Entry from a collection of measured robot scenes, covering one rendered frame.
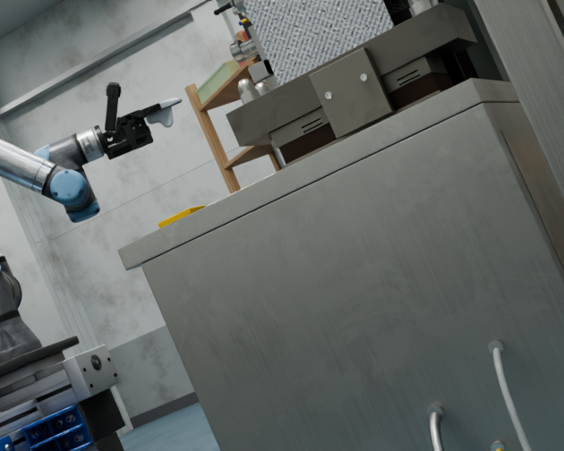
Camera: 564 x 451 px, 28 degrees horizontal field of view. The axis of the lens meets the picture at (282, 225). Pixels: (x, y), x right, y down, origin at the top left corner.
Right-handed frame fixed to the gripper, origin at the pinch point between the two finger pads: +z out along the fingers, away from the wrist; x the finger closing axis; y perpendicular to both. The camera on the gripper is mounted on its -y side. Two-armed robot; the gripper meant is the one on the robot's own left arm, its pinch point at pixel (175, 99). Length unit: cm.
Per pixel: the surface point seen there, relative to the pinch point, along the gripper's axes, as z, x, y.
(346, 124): 18, 91, 19
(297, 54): 20, 66, 5
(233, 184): 53, -670, 45
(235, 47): 12, 51, -2
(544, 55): 27, 158, 19
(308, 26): 23, 67, 1
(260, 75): 14, 54, 5
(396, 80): 28, 93, 16
